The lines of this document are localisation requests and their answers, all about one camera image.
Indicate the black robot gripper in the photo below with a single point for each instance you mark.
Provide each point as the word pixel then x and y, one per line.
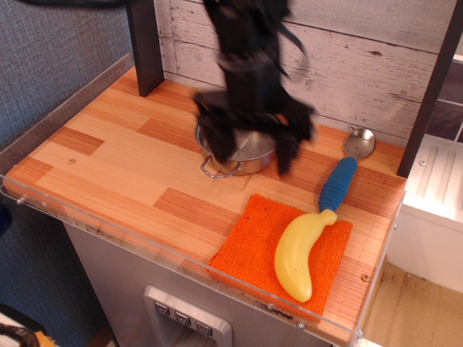
pixel 249 91

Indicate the yellow toy banana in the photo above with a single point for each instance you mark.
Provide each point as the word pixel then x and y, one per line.
pixel 293 251

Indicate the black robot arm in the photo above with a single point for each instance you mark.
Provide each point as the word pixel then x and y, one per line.
pixel 248 34

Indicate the orange knitted towel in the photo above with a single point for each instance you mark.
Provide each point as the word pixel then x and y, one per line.
pixel 246 260

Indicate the small steel pot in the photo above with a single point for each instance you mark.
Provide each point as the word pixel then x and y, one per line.
pixel 254 147

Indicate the grey cabinet with dispenser panel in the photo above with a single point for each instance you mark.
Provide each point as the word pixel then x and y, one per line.
pixel 160 303

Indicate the orange object bottom left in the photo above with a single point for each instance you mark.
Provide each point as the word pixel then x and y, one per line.
pixel 23 337

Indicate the blue handled metal spoon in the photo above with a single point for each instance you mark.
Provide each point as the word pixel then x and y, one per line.
pixel 359 144

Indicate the dark right vertical post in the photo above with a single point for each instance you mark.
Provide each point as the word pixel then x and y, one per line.
pixel 437 79

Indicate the dark vertical post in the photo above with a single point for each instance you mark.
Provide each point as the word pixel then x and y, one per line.
pixel 146 48
pixel 437 79

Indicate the dark left vertical post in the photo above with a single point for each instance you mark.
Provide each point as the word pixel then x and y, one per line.
pixel 146 48

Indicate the clear acrylic guard rail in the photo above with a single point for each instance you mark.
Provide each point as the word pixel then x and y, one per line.
pixel 189 221

